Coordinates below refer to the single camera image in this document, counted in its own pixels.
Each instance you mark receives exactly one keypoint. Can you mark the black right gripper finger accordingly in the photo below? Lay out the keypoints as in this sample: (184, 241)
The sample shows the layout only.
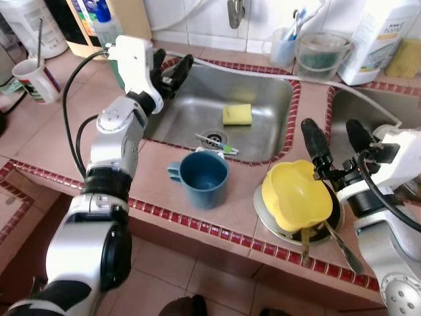
(316, 148)
(358, 137)

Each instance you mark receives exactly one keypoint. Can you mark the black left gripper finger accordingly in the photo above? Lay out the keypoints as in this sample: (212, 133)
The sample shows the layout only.
(159, 58)
(183, 68)

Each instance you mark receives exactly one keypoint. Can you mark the yellow dish sponge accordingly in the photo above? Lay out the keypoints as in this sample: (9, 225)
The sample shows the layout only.
(237, 115)

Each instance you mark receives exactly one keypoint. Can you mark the green paper packet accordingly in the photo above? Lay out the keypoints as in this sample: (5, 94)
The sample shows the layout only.
(9, 85)

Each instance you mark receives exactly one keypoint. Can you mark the clear toothbrush cup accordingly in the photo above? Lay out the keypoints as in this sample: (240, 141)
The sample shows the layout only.
(283, 52)

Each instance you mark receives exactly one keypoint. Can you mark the black left robot foot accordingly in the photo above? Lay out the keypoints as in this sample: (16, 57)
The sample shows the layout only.
(184, 307)

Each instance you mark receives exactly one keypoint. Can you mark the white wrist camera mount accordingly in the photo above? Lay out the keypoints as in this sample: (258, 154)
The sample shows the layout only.
(135, 66)
(401, 155)

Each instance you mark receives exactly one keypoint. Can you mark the white plastic jar green lid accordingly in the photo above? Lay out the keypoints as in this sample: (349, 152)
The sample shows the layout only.
(33, 26)

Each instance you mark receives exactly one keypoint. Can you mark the black right robot foot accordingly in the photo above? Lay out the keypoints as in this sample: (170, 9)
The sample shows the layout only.
(274, 313)

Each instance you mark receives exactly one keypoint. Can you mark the beige water ioniser appliance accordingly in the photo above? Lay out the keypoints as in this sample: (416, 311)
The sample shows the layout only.
(131, 16)

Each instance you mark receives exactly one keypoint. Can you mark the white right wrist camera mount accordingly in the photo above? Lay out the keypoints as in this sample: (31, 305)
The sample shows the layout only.
(401, 155)

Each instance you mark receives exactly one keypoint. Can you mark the blue plastic mug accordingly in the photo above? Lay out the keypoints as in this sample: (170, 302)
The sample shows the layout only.
(200, 187)

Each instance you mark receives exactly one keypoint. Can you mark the white printed mug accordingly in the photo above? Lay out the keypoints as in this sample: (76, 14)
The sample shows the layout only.
(36, 82)

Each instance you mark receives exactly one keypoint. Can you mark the thin metal stirring spoon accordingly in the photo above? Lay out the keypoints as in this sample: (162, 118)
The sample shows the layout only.
(40, 43)

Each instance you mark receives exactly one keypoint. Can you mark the stainless steel sink basin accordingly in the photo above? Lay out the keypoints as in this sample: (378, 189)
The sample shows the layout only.
(355, 108)
(191, 112)

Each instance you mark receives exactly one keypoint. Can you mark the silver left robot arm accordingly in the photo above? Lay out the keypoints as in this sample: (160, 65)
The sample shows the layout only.
(108, 141)

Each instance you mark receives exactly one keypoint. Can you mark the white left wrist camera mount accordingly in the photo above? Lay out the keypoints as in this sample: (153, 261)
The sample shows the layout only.
(135, 66)

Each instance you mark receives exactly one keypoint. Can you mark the white detergent bottle yellow cap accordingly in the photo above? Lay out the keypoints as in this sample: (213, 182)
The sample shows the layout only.
(378, 46)

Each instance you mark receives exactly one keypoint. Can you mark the green soap bottle blue cap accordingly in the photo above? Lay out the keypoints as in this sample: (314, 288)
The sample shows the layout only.
(105, 29)

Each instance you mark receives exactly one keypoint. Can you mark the yellow scouring pad block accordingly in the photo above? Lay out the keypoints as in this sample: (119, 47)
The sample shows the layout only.
(404, 60)

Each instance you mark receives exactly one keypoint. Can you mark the thin white plastic stick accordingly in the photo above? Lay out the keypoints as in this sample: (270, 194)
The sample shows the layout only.
(209, 140)

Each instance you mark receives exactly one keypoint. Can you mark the steel wall tap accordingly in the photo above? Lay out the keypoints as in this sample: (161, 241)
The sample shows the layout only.
(235, 14)

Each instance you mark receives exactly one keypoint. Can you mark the black robot foot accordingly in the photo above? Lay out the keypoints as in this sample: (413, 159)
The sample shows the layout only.
(274, 313)
(184, 307)

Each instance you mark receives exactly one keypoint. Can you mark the yellow plastic bowl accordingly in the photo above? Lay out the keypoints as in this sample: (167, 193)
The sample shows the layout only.
(293, 194)

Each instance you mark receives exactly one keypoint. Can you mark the stainless steel bowl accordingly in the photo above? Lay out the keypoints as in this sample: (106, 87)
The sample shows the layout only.
(264, 220)

